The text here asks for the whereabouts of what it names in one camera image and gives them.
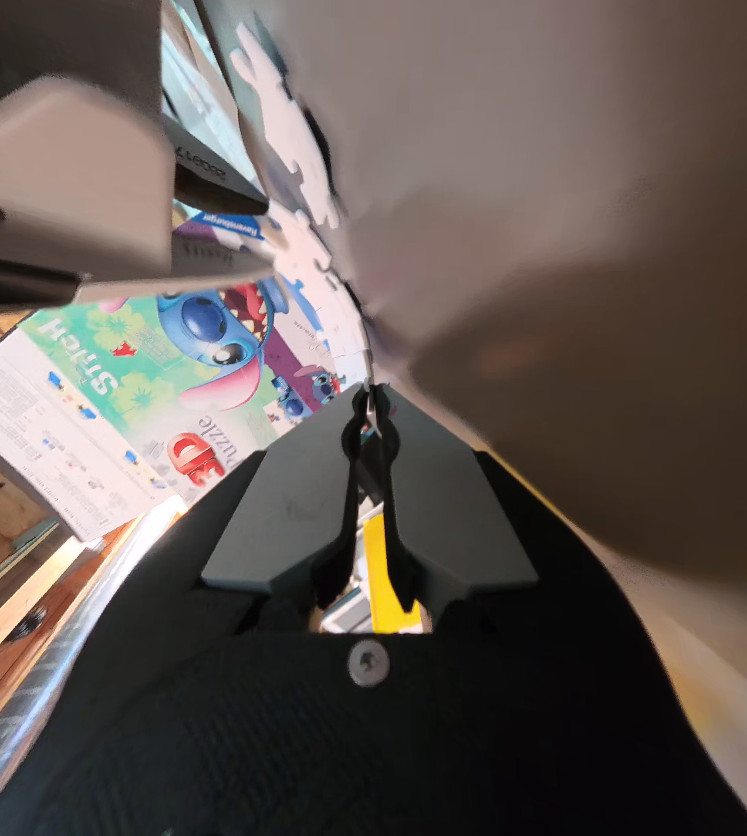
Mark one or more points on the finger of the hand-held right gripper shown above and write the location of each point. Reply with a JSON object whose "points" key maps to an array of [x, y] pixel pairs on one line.
{"points": [[79, 176], [177, 282]]}

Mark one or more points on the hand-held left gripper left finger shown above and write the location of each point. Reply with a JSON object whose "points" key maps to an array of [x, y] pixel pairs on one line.
{"points": [[282, 516]]}

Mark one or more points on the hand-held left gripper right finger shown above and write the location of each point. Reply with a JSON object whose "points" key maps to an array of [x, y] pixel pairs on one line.
{"points": [[458, 516]]}

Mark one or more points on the white assembled puzzle section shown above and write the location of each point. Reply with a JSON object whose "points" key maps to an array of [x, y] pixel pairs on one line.
{"points": [[314, 281]]}

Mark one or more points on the printed puzzle box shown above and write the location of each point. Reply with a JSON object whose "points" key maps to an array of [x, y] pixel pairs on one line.
{"points": [[151, 372]]}

